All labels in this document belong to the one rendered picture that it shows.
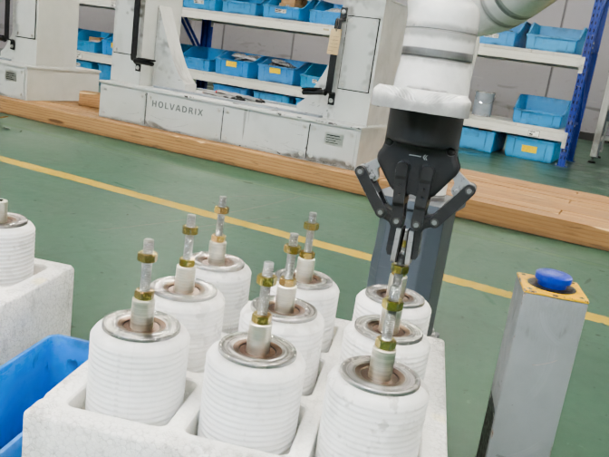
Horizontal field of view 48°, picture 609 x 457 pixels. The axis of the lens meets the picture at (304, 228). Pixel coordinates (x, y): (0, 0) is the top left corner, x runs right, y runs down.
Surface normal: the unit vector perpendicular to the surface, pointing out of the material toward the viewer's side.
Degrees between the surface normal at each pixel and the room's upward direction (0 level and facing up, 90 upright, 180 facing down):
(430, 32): 90
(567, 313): 90
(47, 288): 90
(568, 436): 0
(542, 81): 90
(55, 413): 0
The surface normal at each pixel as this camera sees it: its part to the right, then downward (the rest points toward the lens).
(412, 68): -0.64, -0.05
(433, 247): 0.30, 0.27
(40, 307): 0.97, 0.18
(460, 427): 0.14, -0.96
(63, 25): 0.88, 0.23
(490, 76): -0.45, 0.16
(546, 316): -0.18, 0.22
